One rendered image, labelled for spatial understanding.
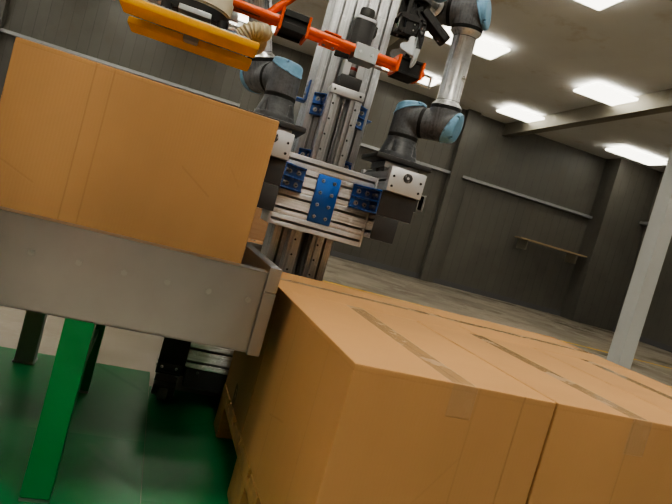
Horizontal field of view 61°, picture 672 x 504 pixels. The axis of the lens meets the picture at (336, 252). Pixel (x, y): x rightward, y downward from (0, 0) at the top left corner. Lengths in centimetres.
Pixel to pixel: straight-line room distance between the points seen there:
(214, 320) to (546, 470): 74
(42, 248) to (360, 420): 73
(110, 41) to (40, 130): 1115
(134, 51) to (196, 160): 1110
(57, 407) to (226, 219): 55
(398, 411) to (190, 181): 76
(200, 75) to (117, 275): 1114
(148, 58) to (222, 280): 1125
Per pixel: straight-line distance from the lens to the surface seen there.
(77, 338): 132
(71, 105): 144
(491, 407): 104
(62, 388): 135
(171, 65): 1238
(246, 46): 152
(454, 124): 215
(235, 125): 142
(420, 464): 102
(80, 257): 128
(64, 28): 1277
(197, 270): 128
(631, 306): 465
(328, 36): 168
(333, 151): 226
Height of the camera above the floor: 75
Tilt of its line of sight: 3 degrees down
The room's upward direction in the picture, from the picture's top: 16 degrees clockwise
